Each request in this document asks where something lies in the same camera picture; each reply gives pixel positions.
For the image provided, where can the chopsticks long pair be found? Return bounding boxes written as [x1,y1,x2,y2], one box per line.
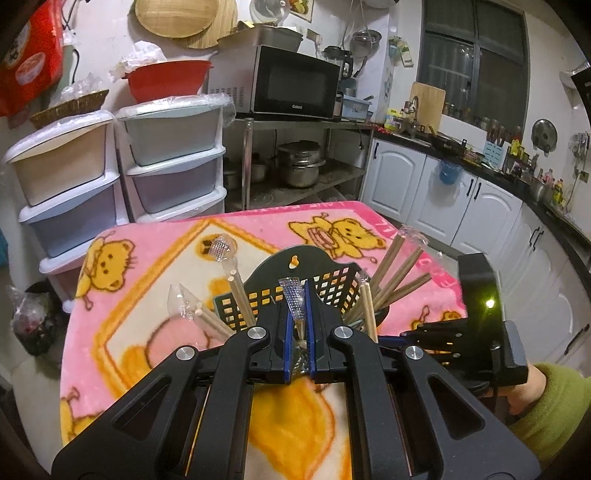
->
[279,277,308,376]

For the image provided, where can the green sleeve forearm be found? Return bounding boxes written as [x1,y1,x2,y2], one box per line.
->
[509,363,590,469]

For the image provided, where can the white kitchen cabinets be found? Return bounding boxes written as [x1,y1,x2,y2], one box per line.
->
[361,134,590,375]

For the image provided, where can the person's right hand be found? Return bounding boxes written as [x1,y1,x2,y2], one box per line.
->
[498,363,547,416]

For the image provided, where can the chopsticks in caddy middle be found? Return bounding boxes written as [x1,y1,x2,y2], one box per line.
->
[377,233,428,299]

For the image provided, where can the chopsticks in caddy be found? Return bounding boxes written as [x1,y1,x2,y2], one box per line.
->
[377,233,428,299]
[344,273,432,324]
[370,224,414,295]

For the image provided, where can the wrapped chopsticks middle pair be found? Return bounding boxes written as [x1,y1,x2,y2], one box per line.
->
[167,283,235,343]

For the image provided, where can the chopsticks in caddy right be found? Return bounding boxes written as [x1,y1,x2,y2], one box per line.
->
[344,273,432,324]

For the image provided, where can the pink cartoon bear blanket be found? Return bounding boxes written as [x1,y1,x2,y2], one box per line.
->
[58,200,470,480]

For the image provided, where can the chopsticks in caddy left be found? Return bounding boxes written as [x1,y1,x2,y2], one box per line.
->
[370,224,414,295]

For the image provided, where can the wrapped chopsticks right pair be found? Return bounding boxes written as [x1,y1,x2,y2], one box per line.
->
[358,270,379,344]

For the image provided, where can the dark green utensil caddy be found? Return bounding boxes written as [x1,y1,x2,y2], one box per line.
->
[211,244,392,338]

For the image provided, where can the black trash bag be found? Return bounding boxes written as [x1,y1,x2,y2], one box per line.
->
[5,280,57,357]

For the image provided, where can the blue knife block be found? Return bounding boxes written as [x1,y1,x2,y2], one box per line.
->
[483,141,509,170]

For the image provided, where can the hanging round pot lid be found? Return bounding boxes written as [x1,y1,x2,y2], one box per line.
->
[531,119,558,156]

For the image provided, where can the metal shelf rack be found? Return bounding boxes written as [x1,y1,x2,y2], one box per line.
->
[223,118,373,212]

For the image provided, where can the wooden cutting board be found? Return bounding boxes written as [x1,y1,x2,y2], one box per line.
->
[410,82,446,132]

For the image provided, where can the steel pot on shelf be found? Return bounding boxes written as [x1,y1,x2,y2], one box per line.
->
[276,140,325,188]

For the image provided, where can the right plastic drawer tower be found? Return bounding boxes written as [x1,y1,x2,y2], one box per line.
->
[115,94,235,223]

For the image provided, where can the plastic drawer tower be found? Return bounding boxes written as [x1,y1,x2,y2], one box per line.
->
[3,110,129,313]
[115,94,235,223]

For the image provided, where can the left plastic drawer tower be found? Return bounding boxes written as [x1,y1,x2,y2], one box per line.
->
[3,110,129,313]

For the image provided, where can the dark framed window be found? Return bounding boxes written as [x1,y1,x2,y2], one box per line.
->
[417,0,530,132]

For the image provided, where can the hanging steel strainer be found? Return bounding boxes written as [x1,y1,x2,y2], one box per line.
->
[349,29,382,59]

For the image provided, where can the woven basket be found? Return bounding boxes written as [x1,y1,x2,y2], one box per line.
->
[30,90,109,130]

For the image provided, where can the red plastic basin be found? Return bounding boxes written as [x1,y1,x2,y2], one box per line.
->
[125,60,213,103]

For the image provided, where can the black microwave oven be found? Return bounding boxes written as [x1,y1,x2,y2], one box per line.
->
[207,45,339,120]

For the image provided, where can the white water heater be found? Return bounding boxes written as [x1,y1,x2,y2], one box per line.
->
[363,0,399,10]

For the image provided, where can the red snack bag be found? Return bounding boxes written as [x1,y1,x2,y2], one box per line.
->
[1,1,63,117]

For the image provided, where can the round bamboo tray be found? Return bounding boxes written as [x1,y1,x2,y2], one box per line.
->
[133,0,238,50]

